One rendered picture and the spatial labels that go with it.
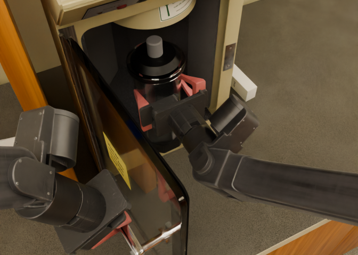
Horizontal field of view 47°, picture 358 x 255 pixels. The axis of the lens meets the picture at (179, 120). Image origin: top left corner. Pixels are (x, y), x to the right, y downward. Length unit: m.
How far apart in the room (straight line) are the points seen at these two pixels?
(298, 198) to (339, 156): 0.54
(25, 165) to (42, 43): 0.80
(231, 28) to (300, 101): 0.41
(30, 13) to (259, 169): 0.76
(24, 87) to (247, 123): 0.33
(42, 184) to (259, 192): 0.28
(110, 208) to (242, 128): 0.25
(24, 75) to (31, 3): 0.59
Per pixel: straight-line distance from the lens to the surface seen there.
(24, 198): 0.42
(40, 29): 1.17
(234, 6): 0.75
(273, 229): 0.93
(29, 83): 0.55
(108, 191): 0.55
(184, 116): 0.71
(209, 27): 0.82
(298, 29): 1.33
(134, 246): 0.61
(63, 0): 0.46
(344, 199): 0.50
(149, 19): 0.71
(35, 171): 0.43
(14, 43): 0.51
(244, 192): 0.58
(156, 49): 0.73
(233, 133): 0.66
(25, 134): 0.49
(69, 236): 0.57
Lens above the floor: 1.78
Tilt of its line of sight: 53 degrees down
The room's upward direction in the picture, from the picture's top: straight up
